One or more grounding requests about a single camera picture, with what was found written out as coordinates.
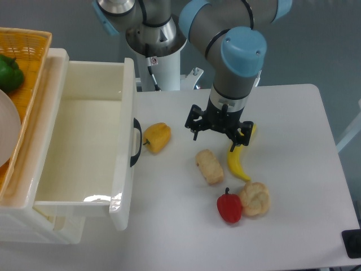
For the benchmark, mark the yellow banana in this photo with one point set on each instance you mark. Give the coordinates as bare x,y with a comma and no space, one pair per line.
234,162

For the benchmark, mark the white plastic drawer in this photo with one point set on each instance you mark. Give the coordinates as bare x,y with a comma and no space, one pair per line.
95,143

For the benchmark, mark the round knotted bread roll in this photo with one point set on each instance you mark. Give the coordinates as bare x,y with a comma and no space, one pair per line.
255,199

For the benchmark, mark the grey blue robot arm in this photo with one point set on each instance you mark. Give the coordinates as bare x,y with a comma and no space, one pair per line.
226,34

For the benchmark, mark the white round plate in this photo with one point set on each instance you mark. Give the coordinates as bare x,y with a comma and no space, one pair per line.
10,127

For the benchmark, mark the green bell pepper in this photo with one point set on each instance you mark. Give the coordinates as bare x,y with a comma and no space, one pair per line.
12,76

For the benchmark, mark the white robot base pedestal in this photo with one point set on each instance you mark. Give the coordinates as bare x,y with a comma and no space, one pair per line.
166,72

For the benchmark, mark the black device at table edge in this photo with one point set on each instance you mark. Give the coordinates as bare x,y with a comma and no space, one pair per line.
351,239

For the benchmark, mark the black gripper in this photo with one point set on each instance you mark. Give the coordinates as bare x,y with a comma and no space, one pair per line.
220,120

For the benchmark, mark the orange woven basket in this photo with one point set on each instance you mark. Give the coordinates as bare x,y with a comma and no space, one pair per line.
30,48

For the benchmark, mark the red bell pepper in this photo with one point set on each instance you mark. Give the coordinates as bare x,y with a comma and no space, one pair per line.
229,207

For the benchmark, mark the square bread loaf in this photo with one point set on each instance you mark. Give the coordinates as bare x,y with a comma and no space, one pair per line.
209,167

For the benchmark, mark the white plastic drawer cabinet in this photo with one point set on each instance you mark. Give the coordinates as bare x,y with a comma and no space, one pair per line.
20,222

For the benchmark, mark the yellow bell pepper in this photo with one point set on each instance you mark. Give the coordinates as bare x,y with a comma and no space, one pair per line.
156,137

